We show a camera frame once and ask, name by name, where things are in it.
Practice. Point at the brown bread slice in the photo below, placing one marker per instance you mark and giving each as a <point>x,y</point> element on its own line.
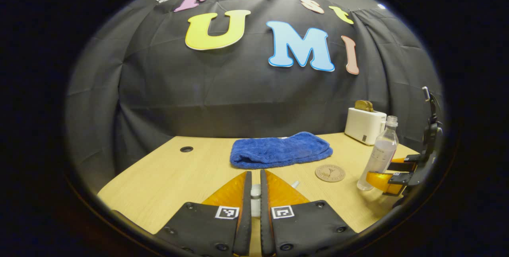
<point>364,106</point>

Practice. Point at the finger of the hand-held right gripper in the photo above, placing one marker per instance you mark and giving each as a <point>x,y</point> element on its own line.
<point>403,179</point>
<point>401,166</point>

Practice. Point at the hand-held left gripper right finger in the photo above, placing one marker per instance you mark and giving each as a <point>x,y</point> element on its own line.
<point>265,229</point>

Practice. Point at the blue towel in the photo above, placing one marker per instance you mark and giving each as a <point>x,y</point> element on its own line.
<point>278,151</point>

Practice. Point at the clear plastic water bottle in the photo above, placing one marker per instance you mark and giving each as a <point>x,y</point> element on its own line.
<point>381,149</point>

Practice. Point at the round wooden coaster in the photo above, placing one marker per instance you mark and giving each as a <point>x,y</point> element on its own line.
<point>330,173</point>

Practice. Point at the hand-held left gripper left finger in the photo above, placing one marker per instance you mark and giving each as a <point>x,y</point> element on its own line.
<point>245,225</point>

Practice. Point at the white toaster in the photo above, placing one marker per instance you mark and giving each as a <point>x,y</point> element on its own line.
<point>364,125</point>

